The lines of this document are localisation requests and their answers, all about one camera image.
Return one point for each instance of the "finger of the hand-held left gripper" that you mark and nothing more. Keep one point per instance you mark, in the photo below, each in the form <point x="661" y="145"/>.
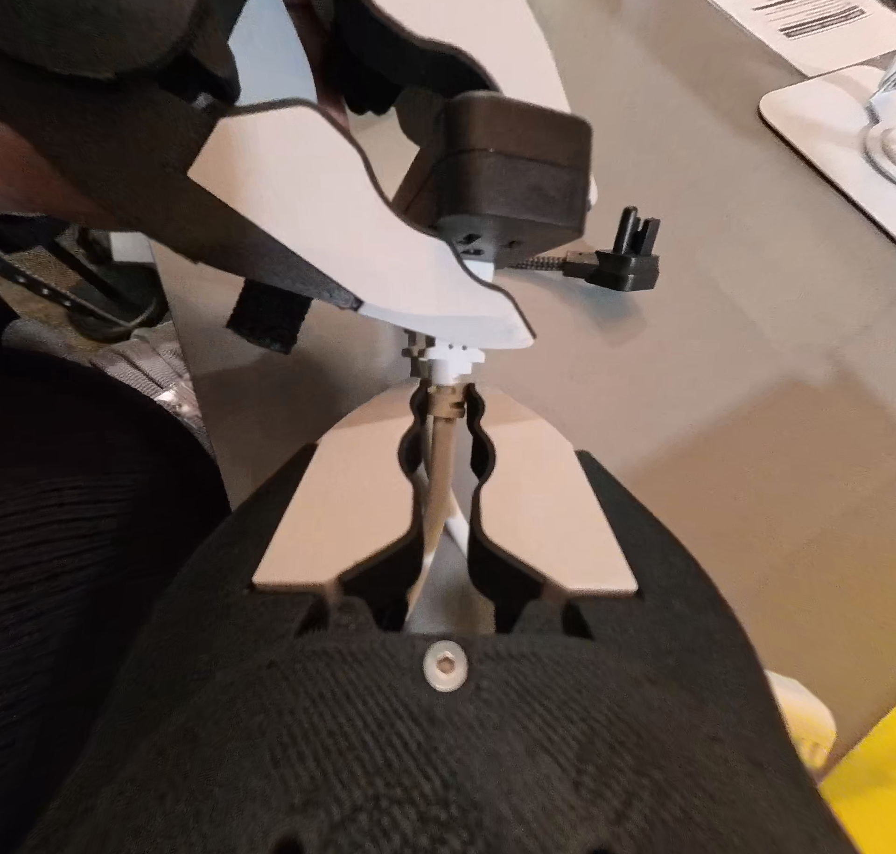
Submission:
<point x="315" y="196"/>
<point x="462" y="7"/>

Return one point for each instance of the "yellow plastic bin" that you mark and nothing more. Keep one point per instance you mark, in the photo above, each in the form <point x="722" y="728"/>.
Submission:
<point x="864" y="791"/>

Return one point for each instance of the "black power strip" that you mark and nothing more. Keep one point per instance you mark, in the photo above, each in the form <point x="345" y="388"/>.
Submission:
<point x="518" y="168"/>

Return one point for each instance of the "printed instruction sheet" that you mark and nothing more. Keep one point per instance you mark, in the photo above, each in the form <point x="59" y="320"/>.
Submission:
<point x="791" y="0"/>

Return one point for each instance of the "instruction sign stand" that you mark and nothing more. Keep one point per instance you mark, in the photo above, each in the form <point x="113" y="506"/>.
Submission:
<point x="819" y="126"/>

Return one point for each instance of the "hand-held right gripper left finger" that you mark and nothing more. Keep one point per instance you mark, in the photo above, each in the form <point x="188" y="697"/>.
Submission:
<point x="343" y="511"/>

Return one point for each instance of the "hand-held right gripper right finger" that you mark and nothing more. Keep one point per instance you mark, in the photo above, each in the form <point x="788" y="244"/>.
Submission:
<point x="553" y="518"/>

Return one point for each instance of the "grey desk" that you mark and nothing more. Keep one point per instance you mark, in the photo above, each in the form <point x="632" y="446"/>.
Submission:
<point x="735" y="378"/>

